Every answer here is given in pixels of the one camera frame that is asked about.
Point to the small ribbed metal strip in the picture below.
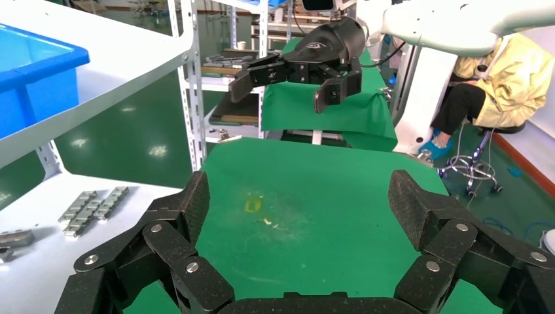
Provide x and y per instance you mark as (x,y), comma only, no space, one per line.
(16,238)
(84,219)
(78,206)
(112,202)

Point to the white perforated shelf upright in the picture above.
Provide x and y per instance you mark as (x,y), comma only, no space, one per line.
(50,158)
(197,130)

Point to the person in yellow coat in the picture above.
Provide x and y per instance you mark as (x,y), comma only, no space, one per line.
(511,86)

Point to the black tray on rack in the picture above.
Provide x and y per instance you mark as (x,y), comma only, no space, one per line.
(236,110)

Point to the white background storage rack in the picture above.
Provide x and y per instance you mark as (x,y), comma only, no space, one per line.
(263,26)

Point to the white metal shelf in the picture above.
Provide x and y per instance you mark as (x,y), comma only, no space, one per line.
(108,65)

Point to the white robot torso column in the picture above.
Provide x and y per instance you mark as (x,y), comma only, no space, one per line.
(418,99)

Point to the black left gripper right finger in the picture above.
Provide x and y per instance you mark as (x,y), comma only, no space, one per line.
(451,247)

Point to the green cloth on side table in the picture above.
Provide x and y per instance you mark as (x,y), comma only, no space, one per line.
(312,112)

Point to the blue shoe cover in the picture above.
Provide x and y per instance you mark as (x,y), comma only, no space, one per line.
(435,149)

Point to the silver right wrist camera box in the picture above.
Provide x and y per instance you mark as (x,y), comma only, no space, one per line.
(318,4)

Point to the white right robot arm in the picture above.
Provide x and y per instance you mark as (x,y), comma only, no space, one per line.
(455,26)

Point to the chrome swivel stool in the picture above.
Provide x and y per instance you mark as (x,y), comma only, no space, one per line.
(475,167)

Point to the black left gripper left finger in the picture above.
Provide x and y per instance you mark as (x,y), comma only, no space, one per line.
(173,242)

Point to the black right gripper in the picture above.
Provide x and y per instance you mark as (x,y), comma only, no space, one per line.
(329,43)

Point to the blue plastic bin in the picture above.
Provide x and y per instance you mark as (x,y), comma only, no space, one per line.
(39,69)

